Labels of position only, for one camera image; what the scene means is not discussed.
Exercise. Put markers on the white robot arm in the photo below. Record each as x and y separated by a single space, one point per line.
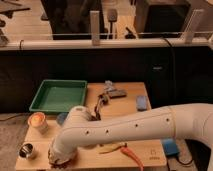
187 121

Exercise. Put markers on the wooden board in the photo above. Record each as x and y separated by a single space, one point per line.
150 152

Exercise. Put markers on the dark brush tool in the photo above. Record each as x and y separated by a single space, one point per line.
102 100

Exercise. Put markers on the blue sponge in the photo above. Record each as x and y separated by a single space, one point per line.
141 103

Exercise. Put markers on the green plastic tray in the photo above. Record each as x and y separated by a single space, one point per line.
57 96

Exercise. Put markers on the yellow banana toy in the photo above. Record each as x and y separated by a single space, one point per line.
108 148

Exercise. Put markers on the orange carrot toy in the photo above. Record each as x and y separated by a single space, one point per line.
130 154

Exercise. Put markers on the orange cup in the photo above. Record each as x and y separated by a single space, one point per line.
38 121

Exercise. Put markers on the blue box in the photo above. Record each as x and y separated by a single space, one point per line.
170 147

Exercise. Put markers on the small metal cup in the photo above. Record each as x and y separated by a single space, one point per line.
27 151

